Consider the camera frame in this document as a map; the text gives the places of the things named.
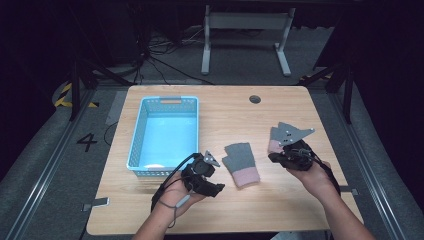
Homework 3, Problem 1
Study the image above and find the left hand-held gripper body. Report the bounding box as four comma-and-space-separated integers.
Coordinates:
181, 149, 222, 188

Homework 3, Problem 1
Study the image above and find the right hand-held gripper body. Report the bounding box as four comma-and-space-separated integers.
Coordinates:
277, 121, 316, 172

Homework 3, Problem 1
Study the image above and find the person's right hand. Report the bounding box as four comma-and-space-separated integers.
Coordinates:
288, 160, 339, 201

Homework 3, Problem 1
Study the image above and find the person's left hand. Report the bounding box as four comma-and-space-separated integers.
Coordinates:
156, 171, 206, 218

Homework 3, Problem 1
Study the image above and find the blue plastic basket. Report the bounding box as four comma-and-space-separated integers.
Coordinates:
125, 95, 200, 178

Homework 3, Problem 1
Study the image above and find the black metal stand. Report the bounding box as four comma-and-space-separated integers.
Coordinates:
298, 59, 354, 125
68, 56, 134, 122

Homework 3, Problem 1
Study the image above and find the white metal stand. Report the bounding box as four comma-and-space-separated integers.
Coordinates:
200, 4, 297, 78

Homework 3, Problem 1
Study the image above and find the yellow black hazard tape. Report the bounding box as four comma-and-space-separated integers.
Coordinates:
54, 82, 100, 109

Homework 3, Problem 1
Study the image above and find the grey wrist lanyard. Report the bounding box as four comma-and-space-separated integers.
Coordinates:
156, 191, 194, 230

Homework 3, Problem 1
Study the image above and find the aluminium floor rail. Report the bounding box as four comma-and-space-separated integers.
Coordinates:
328, 93, 407, 240
4, 89, 98, 240

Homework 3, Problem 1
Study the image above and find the thin black floor cable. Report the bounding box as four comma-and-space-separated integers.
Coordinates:
103, 121, 120, 147

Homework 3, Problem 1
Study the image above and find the bundle of black floor cables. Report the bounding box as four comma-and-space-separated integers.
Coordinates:
133, 26, 214, 86

